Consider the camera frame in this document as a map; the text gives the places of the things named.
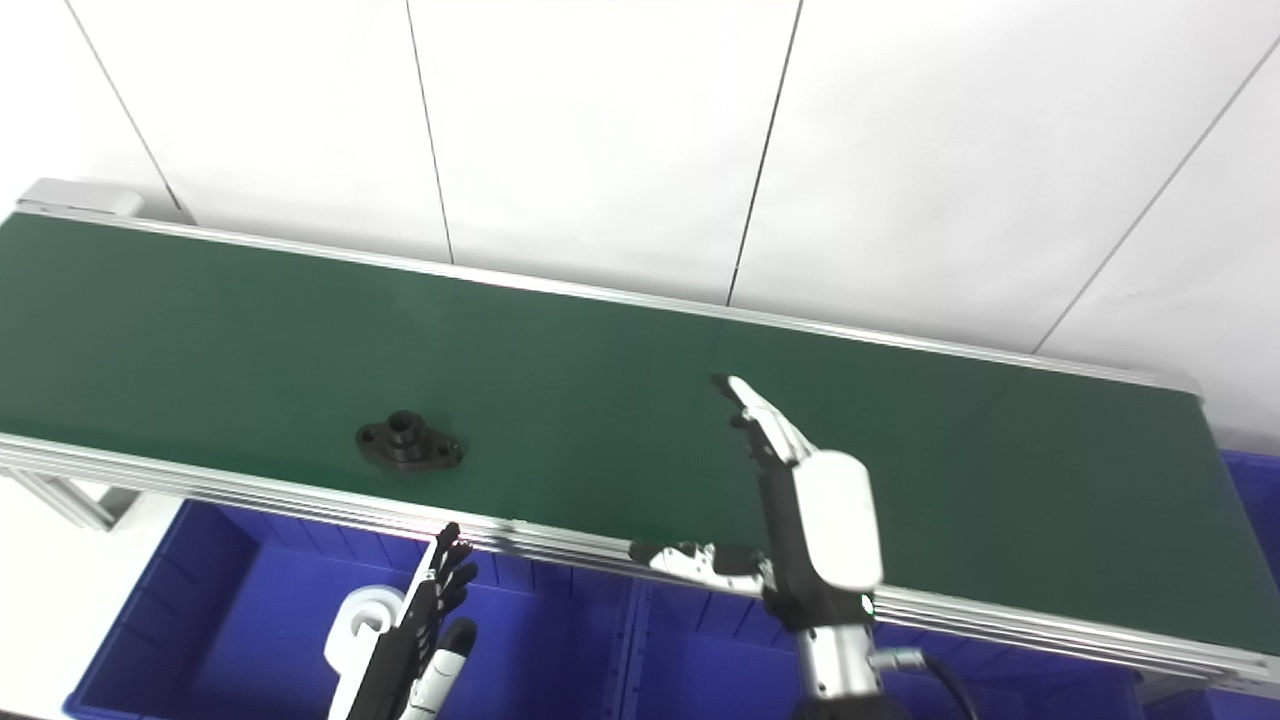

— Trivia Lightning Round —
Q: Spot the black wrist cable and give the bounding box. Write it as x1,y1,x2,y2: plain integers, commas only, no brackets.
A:
868,648,983,720

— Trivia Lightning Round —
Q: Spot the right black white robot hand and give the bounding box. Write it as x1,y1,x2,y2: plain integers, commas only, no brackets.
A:
630,374,887,634

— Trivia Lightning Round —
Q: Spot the green conveyor belt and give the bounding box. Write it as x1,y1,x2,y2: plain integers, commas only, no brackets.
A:
0,212,1280,657
0,178,1280,701

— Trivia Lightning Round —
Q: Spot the blue plastic bin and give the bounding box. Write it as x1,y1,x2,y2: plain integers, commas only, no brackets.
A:
62,498,641,720
1145,449,1280,720
620,578,1147,720

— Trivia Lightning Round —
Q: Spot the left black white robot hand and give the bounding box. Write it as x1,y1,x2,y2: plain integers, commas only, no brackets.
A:
345,522,480,720

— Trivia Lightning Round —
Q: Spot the white cylindrical part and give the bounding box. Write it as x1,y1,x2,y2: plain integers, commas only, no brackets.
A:
323,585,407,674

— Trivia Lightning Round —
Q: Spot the aluminium conveyor leg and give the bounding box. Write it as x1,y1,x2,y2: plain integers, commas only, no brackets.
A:
0,470,141,532

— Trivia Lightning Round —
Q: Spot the black flange part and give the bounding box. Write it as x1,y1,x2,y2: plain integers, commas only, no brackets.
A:
355,409,465,475

